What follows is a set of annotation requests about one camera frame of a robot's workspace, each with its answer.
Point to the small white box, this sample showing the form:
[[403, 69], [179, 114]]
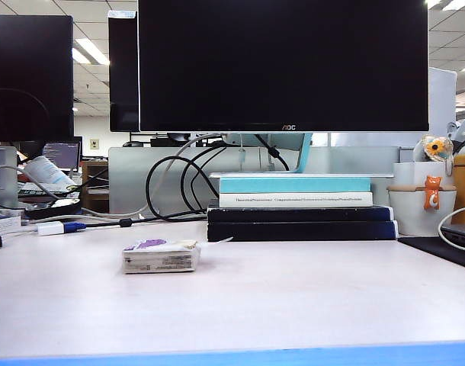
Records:
[[4, 225]]

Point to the white printed bottle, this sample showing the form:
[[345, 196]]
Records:
[[47, 169]]

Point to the small purple-screen monitor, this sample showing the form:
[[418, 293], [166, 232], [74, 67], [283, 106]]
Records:
[[65, 154]]

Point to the black flat box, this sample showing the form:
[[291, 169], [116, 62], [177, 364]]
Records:
[[293, 231], [293, 214]]

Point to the white book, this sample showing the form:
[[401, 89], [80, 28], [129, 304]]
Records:
[[293, 200]]

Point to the sunflower plush charm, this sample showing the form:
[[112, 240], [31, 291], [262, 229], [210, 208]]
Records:
[[434, 148]]

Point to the white square holder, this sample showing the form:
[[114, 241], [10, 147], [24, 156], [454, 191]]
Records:
[[411, 173]]

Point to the black mouse pad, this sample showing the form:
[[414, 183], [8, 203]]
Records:
[[438, 249]]

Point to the white cup wooden lid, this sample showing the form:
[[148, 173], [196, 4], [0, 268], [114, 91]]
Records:
[[408, 213]]

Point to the white adapter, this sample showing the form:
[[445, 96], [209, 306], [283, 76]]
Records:
[[49, 228]]

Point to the teal silver monitor stand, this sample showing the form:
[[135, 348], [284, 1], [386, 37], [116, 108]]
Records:
[[303, 152]]

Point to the wooden cabinet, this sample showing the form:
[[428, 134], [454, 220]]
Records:
[[97, 190]]

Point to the grey partition panel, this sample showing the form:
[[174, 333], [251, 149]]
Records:
[[129, 179]]

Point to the grey laptop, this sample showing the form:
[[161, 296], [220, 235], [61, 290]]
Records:
[[463, 233]]

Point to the black computer monitor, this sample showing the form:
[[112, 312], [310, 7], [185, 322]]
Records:
[[26, 76]]

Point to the blue VGA connector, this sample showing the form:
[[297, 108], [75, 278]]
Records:
[[74, 226]]

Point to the white board panel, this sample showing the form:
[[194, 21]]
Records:
[[443, 99]]

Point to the wall socket plate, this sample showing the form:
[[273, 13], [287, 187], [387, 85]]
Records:
[[94, 144]]

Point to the black flat device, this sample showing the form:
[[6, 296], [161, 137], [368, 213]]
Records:
[[53, 209]]

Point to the teal book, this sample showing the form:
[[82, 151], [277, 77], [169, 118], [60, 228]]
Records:
[[293, 185]]

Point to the white purple tissue packet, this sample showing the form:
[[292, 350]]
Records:
[[160, 261]]

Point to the magazine stack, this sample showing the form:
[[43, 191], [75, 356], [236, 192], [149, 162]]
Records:
[[38, 190]]

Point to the orange cat figurine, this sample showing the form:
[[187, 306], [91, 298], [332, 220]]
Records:
[[432, 194]]

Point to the black monitor with white sticker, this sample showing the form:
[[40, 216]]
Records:
[[124, 76]]

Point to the black AOC monitor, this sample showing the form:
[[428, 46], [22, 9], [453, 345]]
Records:
[[282, 65]]

